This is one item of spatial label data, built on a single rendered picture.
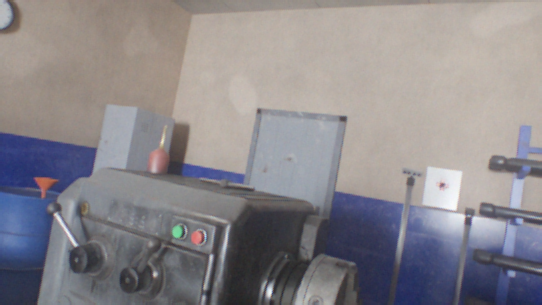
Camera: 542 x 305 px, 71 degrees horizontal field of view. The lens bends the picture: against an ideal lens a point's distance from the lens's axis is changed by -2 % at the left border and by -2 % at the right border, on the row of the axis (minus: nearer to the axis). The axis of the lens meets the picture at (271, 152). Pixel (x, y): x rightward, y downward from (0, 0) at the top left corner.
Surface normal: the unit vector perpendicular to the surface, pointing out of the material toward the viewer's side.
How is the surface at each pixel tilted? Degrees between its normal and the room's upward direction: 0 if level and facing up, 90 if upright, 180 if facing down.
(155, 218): 90
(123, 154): 90
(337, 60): 90
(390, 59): 90
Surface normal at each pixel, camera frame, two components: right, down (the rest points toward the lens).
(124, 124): -0.45, -0.13
